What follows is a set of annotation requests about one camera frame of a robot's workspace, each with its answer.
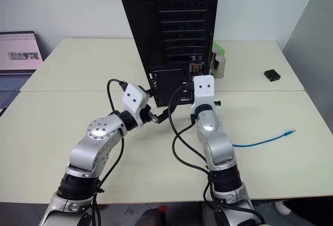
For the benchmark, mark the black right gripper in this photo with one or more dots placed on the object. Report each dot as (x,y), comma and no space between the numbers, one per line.
(187,93)

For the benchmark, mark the green flat object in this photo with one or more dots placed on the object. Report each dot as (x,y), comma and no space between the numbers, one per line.
(220,47)

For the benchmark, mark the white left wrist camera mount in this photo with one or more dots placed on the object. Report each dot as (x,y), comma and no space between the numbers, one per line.
(132,98)

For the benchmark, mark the open laptop computer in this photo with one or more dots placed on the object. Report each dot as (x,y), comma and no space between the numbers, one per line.
(18,54)

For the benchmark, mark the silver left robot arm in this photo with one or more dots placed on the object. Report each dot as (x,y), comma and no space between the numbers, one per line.
(88,153)

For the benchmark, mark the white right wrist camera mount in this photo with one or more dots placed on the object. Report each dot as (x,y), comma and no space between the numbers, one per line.
(204,88)

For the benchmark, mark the small black box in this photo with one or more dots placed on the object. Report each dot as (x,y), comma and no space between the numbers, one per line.
(272,75)

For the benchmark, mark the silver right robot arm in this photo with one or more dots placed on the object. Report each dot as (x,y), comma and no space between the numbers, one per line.
(218,148)

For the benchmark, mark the black computer tower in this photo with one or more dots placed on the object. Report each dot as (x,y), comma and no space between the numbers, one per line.
(179,28)

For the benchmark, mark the silver metal cylinder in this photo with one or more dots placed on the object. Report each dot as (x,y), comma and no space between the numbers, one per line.
(215,51)
(219,67)

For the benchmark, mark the white shoe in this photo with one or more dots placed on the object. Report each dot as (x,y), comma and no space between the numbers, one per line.
(283,207)

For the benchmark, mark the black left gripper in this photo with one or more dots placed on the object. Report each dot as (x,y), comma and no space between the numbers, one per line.
(147,108)

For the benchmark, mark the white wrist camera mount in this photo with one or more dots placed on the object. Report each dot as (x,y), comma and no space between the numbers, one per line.
(132,98)
(204,88)

